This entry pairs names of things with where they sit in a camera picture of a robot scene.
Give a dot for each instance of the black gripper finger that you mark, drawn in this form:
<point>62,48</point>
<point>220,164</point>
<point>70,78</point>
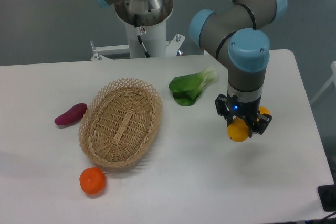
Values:
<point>223,110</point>
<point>258,123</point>

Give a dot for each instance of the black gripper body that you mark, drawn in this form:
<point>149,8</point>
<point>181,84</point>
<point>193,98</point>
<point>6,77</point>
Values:
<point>243,105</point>

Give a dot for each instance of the yellow mango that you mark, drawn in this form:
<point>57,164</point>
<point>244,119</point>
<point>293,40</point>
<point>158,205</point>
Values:
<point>238,130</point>

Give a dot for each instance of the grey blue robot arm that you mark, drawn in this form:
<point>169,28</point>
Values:
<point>234,38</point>

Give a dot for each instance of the woven wicker basket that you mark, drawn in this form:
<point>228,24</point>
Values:
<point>121,123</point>

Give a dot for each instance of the green bok choy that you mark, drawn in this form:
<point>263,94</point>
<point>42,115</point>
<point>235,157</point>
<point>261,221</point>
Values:
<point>186,89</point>

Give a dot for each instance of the black device at edge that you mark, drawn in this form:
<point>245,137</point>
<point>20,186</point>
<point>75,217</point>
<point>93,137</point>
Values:
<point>327,197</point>

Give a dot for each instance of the purple sweet potato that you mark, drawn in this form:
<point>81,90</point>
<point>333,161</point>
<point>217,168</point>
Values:
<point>71,116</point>

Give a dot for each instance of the orange tangerine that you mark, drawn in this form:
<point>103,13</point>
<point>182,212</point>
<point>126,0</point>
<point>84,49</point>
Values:
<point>92,180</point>

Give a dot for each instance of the white frame at right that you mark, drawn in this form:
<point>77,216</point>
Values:
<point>322,90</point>

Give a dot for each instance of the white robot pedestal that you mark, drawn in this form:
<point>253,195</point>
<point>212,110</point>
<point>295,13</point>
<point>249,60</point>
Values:
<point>145,26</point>

